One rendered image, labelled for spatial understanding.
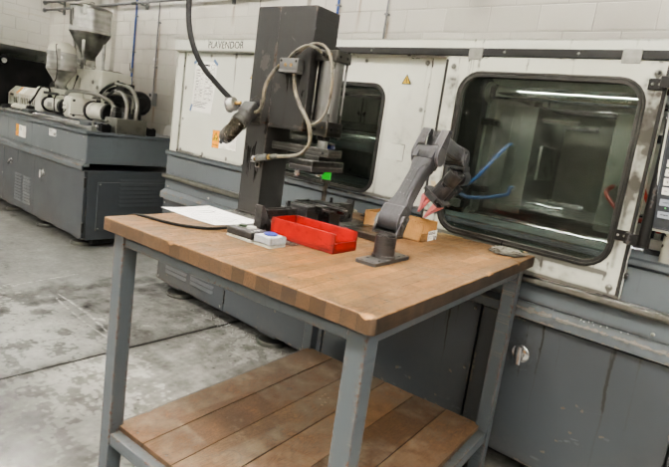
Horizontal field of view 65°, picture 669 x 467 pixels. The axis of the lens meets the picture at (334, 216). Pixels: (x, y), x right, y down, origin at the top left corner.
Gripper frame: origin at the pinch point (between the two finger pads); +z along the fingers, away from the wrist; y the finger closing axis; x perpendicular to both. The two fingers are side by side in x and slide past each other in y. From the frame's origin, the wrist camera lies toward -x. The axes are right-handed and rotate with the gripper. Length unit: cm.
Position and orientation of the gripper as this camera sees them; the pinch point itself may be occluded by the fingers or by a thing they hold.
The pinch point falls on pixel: (422, 212)
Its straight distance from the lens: 196.6
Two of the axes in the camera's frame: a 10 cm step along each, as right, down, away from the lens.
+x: -5.9, 0.2, -8.0
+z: -5.5, 7.1, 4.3
